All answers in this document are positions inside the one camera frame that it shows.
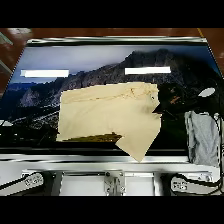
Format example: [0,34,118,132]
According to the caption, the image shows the beige shirt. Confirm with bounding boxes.
[55,82,163,164]

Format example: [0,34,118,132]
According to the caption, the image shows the grey garment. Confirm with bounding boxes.
[184,110,222,167]

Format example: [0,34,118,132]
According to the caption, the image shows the silver frame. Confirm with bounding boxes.
[0,35,224,197]

